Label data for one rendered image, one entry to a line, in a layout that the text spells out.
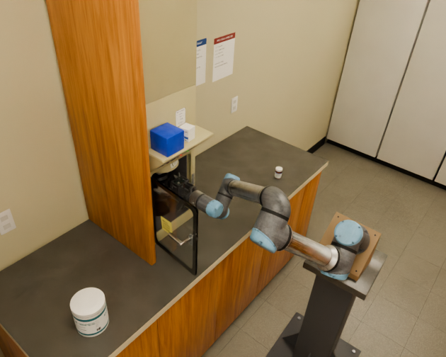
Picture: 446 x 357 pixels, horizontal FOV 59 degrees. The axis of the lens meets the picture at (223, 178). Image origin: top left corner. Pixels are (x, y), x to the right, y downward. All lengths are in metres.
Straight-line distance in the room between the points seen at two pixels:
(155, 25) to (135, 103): 0.29
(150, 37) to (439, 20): 3.08
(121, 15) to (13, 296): 1.26
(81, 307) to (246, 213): 1.03
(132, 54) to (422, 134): 3.53
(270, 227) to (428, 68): 3.03
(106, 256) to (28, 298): 0.37
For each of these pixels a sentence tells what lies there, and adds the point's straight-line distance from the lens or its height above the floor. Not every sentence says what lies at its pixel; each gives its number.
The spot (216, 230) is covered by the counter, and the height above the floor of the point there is 0.94.
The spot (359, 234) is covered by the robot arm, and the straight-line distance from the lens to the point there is 1.80.
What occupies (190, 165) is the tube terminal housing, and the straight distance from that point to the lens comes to 2.01.
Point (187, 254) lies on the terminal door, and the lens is 1.79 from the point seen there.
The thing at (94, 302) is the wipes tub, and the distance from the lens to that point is 1.68.
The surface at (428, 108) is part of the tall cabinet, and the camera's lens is 4.36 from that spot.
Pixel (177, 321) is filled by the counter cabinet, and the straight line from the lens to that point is 2.07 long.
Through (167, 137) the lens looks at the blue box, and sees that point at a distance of 1.59.
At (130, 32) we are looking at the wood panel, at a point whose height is 2.02.
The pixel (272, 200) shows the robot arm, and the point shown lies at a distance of 1.54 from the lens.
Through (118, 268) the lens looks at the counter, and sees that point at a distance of 1.97.
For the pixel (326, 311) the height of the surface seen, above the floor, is 0.62.
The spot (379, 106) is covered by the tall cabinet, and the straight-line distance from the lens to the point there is 4.50.
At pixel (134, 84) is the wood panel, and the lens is 1.42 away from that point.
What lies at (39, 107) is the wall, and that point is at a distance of 1.86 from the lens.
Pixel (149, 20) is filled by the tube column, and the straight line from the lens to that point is 1.51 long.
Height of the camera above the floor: 2.41
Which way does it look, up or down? 36 degrees down
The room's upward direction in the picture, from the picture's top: 4 degrees clockwise
